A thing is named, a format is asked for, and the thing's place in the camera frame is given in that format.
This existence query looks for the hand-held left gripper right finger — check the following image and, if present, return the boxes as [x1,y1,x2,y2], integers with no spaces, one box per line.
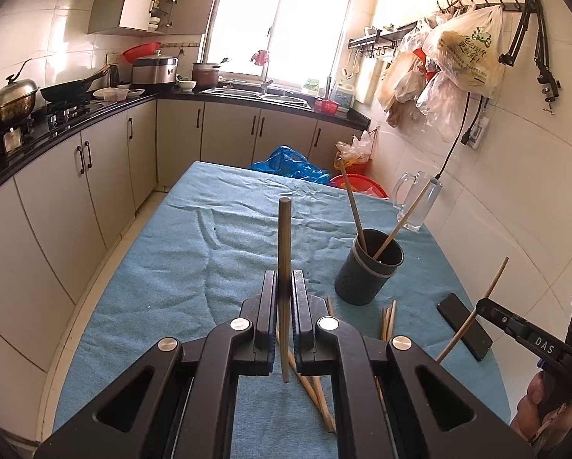
[292,270,538,459]

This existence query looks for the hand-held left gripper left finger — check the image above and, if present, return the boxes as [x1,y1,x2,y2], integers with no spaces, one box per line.
[32,270,278,459]

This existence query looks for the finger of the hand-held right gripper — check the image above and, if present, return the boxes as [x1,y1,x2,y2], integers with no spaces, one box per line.
[474,298,572,374]

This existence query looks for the light bamboo chopstick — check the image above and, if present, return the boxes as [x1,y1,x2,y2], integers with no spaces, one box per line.
[373,178,435,261]
[435,256,510,363]

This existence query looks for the dark grey utensil holder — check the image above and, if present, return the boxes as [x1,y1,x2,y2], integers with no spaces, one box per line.
[334,228,405,306]

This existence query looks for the dark brown wooden chopstick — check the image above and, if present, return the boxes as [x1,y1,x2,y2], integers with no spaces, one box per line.
[278,197,293,384]
[338,151,369,253]

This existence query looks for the bunch of bamboo chopsticks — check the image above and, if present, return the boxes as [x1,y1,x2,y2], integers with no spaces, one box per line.
[275,296,398,435]

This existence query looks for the person's right hand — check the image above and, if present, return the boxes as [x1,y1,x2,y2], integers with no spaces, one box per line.
[510,371,572,446]

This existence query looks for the black smartphone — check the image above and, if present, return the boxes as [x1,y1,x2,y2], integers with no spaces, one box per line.
[436,293,494,362]

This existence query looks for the blue tablecloth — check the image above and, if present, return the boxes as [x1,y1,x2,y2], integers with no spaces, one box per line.
[52,160,511,459]

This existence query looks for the clear glass mug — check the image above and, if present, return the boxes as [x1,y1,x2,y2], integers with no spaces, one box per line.
[391,171,444,231]

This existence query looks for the red plastic basin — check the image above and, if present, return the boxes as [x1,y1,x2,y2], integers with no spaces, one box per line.
[329,174,390,199]

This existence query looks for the blue plastic bag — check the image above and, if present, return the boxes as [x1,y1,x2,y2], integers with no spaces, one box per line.
[250,146,332,186]

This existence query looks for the small red waste basket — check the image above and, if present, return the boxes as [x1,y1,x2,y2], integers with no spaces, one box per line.
[335,159,370,177]

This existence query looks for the white trash bag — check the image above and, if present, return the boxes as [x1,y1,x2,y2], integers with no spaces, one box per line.
[336,130,374,162]

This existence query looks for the steel kitchen sink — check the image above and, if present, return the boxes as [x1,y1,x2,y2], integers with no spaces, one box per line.
[213,87,312,107]

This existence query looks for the white detergent jug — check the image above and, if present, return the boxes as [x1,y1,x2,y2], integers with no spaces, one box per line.
[331,81,356,112]

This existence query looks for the grey kitchen base cabinets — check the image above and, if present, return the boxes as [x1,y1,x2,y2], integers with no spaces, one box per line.
[0,97,370,445]

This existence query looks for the brown cooking pot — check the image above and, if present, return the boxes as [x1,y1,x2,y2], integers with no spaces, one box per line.
[192,62,222,91]

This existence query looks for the brown plastic bag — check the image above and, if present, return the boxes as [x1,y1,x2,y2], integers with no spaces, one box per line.
[376,50,421,127]

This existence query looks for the clear plastic food containers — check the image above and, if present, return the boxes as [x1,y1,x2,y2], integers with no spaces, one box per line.
[93,85,146,103]

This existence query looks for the stainless steel rice cooker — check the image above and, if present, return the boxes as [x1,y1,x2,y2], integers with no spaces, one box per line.
[131,51,179,88]

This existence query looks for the cream printed plastic bag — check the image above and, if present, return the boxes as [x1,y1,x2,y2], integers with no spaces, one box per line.
[422,5,505,99]

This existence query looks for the black gas stove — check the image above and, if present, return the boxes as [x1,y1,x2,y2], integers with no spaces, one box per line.
[30,99,96,131]

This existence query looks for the red plastic colander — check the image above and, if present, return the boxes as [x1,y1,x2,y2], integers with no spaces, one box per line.
[122,42,162,64]

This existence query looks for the kitchen window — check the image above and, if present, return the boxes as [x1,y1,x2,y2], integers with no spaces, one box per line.
[202,0,380,86]

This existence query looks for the black wok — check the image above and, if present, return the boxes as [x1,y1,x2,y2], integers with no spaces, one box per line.
[40,64,111,104]

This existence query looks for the steel pot with lid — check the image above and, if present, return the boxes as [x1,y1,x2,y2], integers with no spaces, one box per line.
[0,59,39,126]

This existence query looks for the black power cable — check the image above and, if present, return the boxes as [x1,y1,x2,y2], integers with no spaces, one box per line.
[435,90,471,181]

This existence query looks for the white wall socket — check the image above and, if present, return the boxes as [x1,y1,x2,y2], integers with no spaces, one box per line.
[462,114,490,150]

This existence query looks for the black wall shelf rack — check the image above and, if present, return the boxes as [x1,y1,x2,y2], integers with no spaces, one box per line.
[348,21,418,59]

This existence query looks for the black wall hook rail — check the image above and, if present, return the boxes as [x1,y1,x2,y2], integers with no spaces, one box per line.
[436,0,526,14]

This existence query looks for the grey upper wall cabinet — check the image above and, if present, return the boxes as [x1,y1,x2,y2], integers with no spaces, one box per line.
[88,0,218,37]

